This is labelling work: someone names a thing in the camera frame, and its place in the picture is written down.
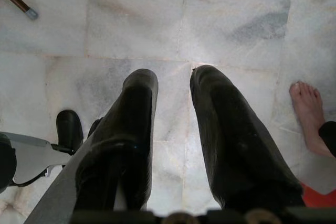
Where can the dark rod with grey cap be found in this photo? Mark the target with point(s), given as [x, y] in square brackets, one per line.
[18, 2]

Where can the silver robot leg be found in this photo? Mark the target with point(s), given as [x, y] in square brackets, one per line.
[31, 155]

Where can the orange red object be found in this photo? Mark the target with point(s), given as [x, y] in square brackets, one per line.
[320, 197]

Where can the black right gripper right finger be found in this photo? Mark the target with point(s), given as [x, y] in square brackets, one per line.
[231, 142]

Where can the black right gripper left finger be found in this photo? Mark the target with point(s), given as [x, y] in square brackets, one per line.
[123, 142]

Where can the person's bare foot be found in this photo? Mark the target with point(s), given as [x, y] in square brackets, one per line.
[309, 113]

